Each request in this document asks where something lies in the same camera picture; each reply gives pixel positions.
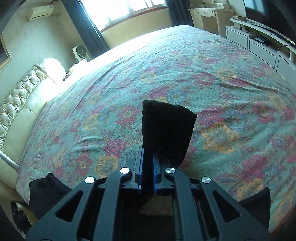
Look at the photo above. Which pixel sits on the black flat television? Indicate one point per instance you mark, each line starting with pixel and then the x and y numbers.
pixel 268 15

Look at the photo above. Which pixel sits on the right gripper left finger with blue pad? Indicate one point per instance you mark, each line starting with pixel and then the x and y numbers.
pixel 138 169

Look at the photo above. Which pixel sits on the dark blue curtain right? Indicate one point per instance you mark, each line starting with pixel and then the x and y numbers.
pixel 178 12

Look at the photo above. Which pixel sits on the window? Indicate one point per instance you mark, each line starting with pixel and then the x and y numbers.
pixel 105 13

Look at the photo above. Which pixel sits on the cream tufted headboard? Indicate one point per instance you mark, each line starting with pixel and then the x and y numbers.
pixel 19 111

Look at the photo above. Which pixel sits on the white round fan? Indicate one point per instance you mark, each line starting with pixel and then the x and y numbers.
pixel 80 53

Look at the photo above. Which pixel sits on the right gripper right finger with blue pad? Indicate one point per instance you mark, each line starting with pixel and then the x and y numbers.
pixel 162 186

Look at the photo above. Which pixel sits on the white vanity dresser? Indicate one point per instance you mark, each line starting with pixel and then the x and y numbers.
pixel 212 17

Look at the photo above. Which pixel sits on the black pants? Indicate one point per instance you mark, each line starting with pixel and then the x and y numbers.
pixel 108 206

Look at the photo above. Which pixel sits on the framed black white picture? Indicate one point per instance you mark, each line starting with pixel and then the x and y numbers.
pixel 4 54

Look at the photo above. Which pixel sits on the floral green bedspread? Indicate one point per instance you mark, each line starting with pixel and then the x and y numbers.
pixel 243 137

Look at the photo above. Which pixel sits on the dark blue curtain left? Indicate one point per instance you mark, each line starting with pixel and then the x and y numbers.
pixel 91 36

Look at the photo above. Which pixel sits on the white wall air conditioner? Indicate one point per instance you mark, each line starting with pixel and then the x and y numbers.
pixel 39 12

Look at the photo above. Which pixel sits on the white tv console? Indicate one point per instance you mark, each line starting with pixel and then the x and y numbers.
pixel 269 47

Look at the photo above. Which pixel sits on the dark blue curtain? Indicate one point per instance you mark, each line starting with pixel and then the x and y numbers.
pixel 178 12
pixel 91 36

